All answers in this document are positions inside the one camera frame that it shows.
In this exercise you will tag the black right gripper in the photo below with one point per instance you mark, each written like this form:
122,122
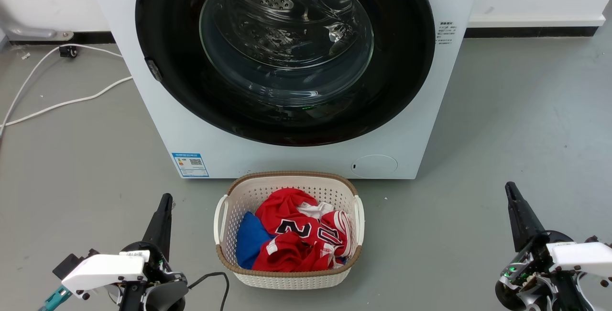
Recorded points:
538,256

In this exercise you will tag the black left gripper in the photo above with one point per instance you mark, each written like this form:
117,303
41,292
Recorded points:
165,292

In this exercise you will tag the black round glass washer door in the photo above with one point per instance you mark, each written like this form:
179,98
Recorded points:
167,38

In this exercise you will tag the white front-load washing machine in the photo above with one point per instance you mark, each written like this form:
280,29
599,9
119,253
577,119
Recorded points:
143,110

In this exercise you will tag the blue energy label sticker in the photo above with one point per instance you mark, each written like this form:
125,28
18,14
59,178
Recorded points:
190,164

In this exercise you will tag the blue cloth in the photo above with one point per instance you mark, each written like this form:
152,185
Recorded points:
248,239

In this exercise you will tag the teal connector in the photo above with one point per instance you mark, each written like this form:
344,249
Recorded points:
56,297

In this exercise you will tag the red basketball jersey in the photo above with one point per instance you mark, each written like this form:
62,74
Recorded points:
287,253

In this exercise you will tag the white woven-rim laundry basket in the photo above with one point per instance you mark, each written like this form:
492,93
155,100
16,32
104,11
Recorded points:
287,280

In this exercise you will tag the round white filter cover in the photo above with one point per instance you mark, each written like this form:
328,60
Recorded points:
375,165

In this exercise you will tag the white cloth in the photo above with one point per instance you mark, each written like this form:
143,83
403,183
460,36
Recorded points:
318,209

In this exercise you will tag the small black plug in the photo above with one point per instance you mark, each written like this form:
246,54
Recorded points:
69,51

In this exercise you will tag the black text warning label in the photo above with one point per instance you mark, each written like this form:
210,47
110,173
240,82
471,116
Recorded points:
447,33

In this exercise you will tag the steel washer drum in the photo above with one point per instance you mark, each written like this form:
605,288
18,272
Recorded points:
267,0

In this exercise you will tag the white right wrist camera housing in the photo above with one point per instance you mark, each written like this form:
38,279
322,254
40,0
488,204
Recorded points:
583,256

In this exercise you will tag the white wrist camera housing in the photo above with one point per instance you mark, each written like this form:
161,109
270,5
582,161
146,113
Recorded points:
103,270
583,256

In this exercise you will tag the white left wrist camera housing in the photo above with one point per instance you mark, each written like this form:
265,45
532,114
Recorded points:
103,270

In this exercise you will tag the grey metal bracket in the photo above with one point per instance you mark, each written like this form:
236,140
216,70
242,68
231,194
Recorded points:
33,33

